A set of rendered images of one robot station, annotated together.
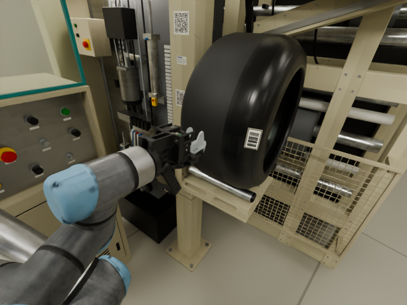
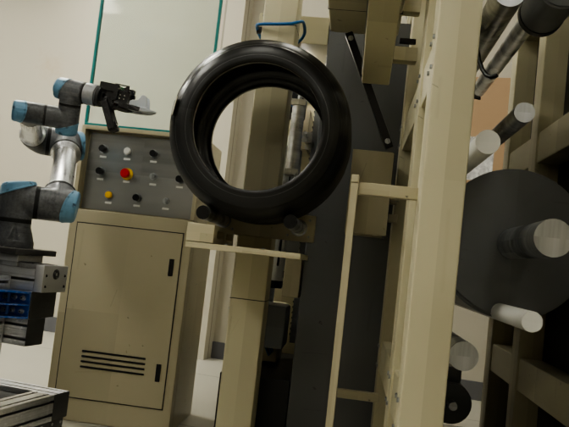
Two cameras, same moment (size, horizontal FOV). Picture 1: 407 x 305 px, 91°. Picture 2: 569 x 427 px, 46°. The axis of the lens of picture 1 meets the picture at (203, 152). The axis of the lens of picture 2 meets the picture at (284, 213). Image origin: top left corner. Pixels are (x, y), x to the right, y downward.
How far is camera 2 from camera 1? 2.35 m
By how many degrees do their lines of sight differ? 69
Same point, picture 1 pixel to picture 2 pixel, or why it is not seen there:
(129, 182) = (77, 88)
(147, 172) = (88, 90)
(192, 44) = not seen: hidden behind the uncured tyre
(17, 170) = (126, 191)
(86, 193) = (61, 81)
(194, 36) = not seen: hidden behind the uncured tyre
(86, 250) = (51, 110)
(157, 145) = (103, 85)
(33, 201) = (117, 220)
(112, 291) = (57, 192)
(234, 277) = not seen: outside the picture
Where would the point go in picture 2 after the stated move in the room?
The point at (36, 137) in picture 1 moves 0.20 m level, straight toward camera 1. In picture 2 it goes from (151, 169) to (126, 162)
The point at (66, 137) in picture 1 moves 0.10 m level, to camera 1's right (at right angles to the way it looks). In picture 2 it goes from (171, 181) to (179, 180)
